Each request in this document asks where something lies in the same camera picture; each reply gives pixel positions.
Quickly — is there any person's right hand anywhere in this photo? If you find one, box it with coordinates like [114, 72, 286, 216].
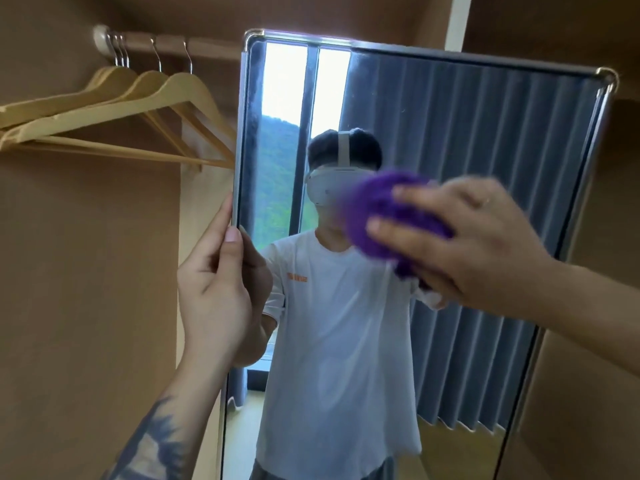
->
[365, 175, 561, 321]

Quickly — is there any wooden hanging rod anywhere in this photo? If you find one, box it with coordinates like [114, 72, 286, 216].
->
[92, 23, 246, 63]

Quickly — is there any person's left hand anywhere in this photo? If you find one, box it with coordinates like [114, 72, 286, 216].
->
[177, 194, 253, 375]

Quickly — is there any pull-out wardrobe mirror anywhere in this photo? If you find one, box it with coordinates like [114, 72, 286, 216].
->
[217, 28, 620, 480]

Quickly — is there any light wooden wardrobe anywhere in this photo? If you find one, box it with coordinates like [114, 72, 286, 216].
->
[0, 0, 640, 480]

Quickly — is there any person's left forearm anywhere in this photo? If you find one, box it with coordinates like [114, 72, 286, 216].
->
[99, 354, 226, 480]

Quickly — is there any purple cleaning cloth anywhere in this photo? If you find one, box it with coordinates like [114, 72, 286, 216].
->
[342, 169, 456, 278]

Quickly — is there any wooden clothes hanger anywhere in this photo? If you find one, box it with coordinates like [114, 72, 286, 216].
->
[0, 33, 126, 131]
[0, 38, 237, 169]
[0, 35, 203, 171]
[0, 33, 139, 133]

